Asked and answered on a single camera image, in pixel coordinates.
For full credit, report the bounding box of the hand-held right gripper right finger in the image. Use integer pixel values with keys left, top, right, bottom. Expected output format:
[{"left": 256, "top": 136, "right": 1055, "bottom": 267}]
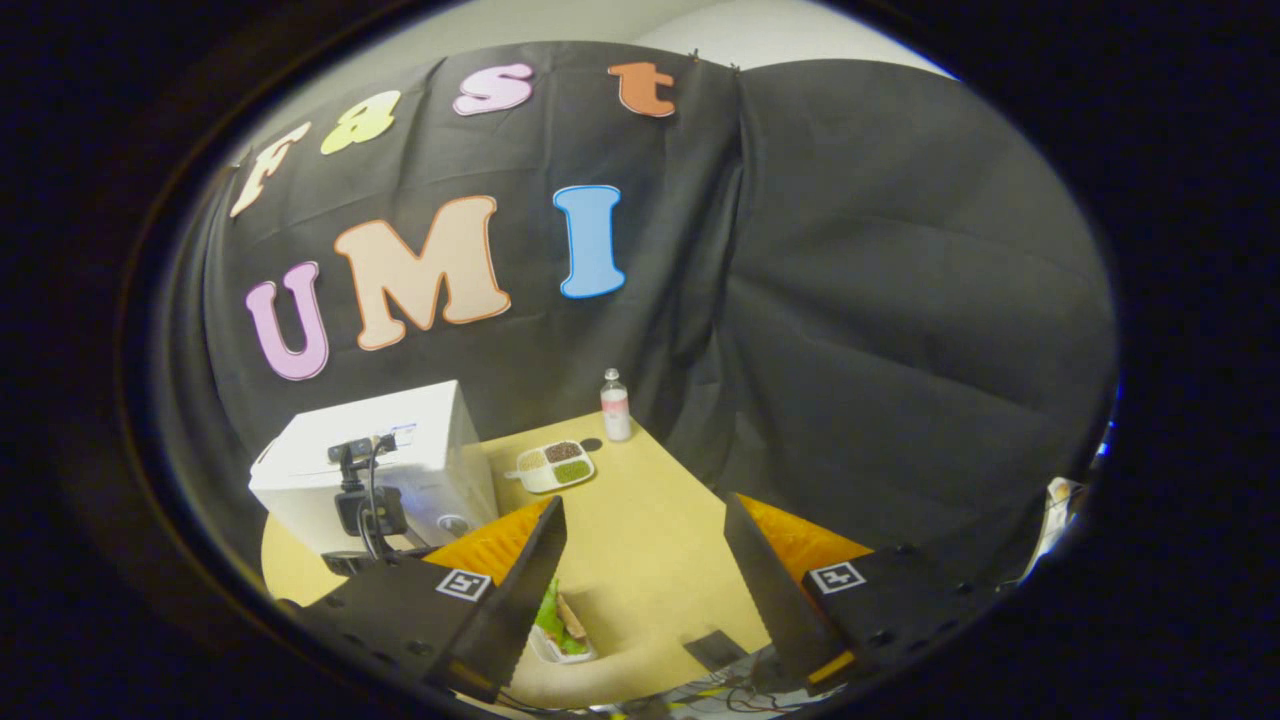
[{"left": 723, "top": 492, "right": 1011, "bottom": 696}]

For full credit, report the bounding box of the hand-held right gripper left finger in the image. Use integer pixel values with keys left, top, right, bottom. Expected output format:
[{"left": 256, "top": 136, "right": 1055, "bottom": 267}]
[{"left": 300, "top": 495, "right": 568, "bottom": 703}]

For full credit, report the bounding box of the sandwich with lettuce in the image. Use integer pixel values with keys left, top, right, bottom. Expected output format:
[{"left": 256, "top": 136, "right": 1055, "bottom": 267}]
[{"left": 535, "top": 578, "right": 591, "bottom": 656}]

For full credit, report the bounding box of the white microwave oven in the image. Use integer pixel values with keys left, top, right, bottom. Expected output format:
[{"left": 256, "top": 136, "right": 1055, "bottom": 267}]
[{"left": 248, "top": 379, "right": 501, "bottom": 561}]

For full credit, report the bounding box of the white ribbed tray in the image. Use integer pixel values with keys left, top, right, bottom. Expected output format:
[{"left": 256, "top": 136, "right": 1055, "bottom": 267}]
[{"left": 527, "top": 620, "right": 598, "bottom": 667}]

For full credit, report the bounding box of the small flat black pad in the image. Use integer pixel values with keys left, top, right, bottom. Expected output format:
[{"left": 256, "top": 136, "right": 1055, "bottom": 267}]
[{"left": 683, "top": 628, "right": 749, "bottom": 673}]

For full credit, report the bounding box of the divided dish of grains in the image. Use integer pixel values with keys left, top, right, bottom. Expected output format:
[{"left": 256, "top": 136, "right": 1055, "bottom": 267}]
[{"left": 505, "top": 440, "right": 597, "bottom": 495}]

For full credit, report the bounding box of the clear bottle with pink label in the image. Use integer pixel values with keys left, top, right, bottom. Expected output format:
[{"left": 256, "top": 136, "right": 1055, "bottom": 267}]
[{"left": 600, "top": 368, "right": 633, "bottom": 443}]

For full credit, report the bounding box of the tangle of floor cables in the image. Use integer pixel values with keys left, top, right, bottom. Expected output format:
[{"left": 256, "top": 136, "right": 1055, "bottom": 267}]
[{"left": 620, "top": 668, "right": 801, "bottom": 717}]

